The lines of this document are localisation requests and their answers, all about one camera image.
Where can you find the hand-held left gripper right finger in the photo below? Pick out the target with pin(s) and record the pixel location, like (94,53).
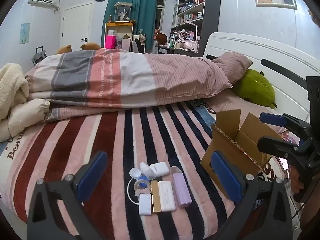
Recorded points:
(225,177)

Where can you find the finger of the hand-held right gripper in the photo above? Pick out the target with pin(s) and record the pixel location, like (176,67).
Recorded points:
(272,145)
(272,119)

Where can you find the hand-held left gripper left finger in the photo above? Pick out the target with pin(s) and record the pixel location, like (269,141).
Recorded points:
(92,177)

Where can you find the brown cardboard box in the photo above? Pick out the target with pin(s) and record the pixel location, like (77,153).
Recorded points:
(225,141)

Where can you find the small white bottle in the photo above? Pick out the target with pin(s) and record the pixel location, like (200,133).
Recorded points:
(146,170)

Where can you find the person's right hand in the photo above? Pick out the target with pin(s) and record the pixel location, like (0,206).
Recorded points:
(298,180)

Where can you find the green plush toy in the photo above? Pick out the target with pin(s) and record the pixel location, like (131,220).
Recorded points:
(255,87)

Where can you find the red pink striped blanket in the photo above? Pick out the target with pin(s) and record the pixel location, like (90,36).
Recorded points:
(75,142)

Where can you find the white round lid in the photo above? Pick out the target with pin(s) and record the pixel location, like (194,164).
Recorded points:
(135,173)

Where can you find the clear tape roll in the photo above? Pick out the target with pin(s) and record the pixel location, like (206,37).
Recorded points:
(136,187)

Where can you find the purple rectangular box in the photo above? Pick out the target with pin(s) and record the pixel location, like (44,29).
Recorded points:
(181,188)

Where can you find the pink printed bed sheet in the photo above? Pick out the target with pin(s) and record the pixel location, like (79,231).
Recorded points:
(225,101)

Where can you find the blue round cap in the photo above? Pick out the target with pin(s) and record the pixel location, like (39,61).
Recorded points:
(143,179)

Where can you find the white rectangular soap box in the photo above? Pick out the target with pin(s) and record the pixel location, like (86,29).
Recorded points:
(167,196)

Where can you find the gold rectangular box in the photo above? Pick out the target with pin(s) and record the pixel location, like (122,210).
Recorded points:
(155,196)

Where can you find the white earbud case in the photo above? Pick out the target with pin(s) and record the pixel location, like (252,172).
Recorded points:
(159,169)

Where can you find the pink striped pillow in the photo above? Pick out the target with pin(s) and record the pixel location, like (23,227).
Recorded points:
(232,65)

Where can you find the white bed headboard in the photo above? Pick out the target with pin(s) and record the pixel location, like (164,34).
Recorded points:
(250,45)

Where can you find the cream padded duvet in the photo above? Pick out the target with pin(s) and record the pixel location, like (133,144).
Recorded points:
(22,117)

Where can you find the pink grey striped quilt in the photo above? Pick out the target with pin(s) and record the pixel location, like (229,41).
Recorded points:
(125,80)

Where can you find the dark bookshelf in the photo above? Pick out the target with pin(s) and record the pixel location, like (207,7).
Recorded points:
(212,17)

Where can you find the cluttered desk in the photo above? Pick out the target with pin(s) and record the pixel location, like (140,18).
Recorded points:
(175,50)

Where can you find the cream fleece blanket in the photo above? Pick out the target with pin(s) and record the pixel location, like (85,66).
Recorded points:
(11,85)

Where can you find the brown teddy bear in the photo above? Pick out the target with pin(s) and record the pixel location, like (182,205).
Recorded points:
(90,46)
(64,50)

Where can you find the grey suitcase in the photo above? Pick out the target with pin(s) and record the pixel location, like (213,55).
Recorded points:
(38,57)

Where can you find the pink bag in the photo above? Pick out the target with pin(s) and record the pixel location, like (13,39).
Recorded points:
(110,42)

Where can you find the brown round plush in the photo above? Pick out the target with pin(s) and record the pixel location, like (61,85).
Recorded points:
(161,38)

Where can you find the white door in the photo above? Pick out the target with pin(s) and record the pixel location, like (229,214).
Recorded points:
(75,25)

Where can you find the yellow shelf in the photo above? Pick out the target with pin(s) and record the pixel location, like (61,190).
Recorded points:
(120,25)

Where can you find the window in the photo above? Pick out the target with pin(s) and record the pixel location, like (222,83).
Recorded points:
(160,10)

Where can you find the clear display case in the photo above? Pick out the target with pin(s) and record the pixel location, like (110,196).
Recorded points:
(123,12)

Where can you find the teal curtain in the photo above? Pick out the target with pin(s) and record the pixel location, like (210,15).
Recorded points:
(142,12)

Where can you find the blue wall poster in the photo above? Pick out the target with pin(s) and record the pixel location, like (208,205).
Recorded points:
(25,33)

